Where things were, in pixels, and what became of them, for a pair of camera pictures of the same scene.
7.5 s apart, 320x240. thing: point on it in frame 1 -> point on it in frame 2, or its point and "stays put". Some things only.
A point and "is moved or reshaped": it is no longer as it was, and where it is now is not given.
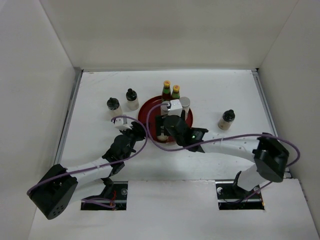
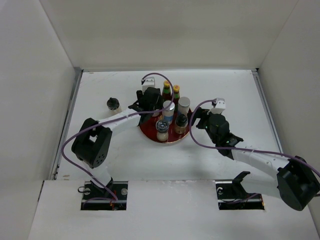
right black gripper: x=159 y=122 -> x=201 y=113
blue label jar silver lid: x=185 y=102 stays put
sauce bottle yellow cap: x=166 y=95 stays put
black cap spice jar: x=225 y=123 is moved or reshaped
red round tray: x=154 y=111 stays put
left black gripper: x=136 y=130 -> x=158 y=106
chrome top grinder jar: x=162 y=137 stays put
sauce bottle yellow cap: x=176 y=93 stays put
